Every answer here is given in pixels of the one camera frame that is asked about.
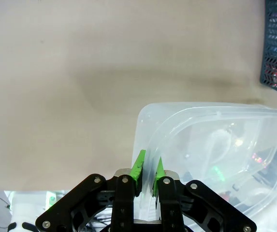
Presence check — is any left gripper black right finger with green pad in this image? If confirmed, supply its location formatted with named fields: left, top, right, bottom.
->
left=151, top=156, right=258, bottom=232

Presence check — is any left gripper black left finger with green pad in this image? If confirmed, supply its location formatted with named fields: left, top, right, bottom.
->
left=35, top=149, right=146, bottom=232

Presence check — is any clear plastic container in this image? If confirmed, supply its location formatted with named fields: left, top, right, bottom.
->
left=130, top=102, right=277, bottom=221

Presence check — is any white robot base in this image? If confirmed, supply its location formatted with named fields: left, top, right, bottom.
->
left=7, top=190, right=58, bottom=232

